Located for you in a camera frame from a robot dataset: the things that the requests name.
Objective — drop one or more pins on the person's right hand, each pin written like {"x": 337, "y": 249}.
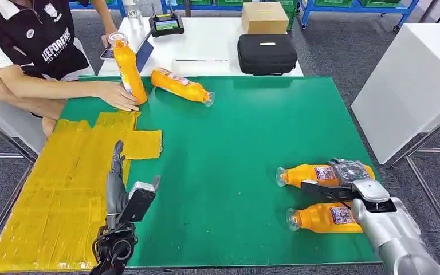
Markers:
{"x": 117, "y": 96}

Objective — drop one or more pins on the person's left hand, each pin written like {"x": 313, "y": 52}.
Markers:
{"x": 106, "y": 41}

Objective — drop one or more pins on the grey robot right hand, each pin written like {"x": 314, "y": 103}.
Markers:
{"x": 351, "y": 171}

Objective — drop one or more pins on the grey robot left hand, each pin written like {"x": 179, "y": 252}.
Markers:
{"x": 114, "y": 193}

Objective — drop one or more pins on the black smartphone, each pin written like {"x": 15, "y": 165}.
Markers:
{"x": 106, "y": 54}

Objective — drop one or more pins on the orange drink bottle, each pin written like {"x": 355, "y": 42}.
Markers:
{"x": 318, "y": 218}
{"x": 178, "y": 86}
{"x": 130, "y": 72}
{"x": 303, "y": 175}

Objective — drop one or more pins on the dark robot left arm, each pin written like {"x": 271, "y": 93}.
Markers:
{"x": 113, "y": 246}

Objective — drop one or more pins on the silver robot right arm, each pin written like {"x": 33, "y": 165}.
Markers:
{"x": 394, "y": 235}

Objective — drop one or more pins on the clear glass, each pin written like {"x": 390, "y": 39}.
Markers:
{"x": 132, "y": 11}

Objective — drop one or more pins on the blue tablet cover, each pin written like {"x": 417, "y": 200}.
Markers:
{"x": 146, "y": 53}

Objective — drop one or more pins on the yellow sheet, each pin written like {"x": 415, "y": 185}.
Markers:
{"x": 60, "y": 197}

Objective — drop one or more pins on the black remote controller with screen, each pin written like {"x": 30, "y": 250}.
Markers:
{"x": 166, "y": 25}

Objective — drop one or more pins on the person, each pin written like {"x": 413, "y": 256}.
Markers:
{"x": 26, "y": 41}

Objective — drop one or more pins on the thin black strip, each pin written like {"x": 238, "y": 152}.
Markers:
{"x": 201, "y": 60}

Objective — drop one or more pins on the large white side table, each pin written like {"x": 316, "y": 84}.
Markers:
{"x": 409, "y": 87}

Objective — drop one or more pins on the green table mat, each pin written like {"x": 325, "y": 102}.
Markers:
{"x": 242, "y": 151}

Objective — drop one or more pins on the black carrying case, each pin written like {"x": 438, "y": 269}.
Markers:
{"x": 267, "y": 55}

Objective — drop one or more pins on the brown cardboard box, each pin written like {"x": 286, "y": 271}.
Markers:
{"x": 265, "y": 18}

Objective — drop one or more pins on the blue wheeled rack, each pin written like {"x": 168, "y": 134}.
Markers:
{"x": 356, "y": 8}

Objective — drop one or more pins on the green crate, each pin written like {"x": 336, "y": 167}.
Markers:
{"x": 291, "y": 15}

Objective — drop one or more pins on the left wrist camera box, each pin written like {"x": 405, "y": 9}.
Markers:
{"x": 138, "y": 205}

